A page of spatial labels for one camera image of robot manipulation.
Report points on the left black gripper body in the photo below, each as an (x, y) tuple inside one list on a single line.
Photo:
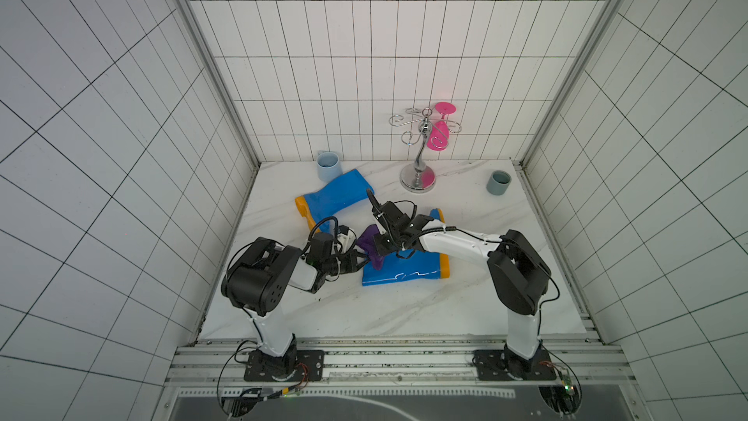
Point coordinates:
[(333, 264)]

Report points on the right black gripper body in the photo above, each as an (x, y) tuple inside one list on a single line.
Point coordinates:
[(388, 220)]

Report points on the purple cloth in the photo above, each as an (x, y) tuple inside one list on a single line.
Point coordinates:
[(369, 243)]

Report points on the blue rubber boot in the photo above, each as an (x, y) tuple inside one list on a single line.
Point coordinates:
[(337, 195), (421, 265)]

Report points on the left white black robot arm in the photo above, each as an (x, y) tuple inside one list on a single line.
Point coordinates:
[(261, 272)]

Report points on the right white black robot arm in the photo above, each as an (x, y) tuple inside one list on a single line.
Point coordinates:
[(518, 273)]

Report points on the chrome glass holder stand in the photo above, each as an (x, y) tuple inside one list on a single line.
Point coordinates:
[(418, 177)]

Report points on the light blue mug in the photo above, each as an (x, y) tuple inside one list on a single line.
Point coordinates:
[(328, 166)]

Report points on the pink wine glass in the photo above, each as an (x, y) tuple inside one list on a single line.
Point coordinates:
[(439, 137)]

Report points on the grey-teal cup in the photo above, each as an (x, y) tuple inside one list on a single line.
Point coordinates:
[(498, 183)]

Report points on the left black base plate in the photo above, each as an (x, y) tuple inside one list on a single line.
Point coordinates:
[(283, 365)]

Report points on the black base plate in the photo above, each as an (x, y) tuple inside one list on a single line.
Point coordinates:
[(283, 365), (514, 365)]

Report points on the aluminium mounting rail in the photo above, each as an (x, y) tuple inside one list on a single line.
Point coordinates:
[(404, 366)]

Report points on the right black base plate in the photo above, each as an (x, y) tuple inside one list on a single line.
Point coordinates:
[(514, 365)]

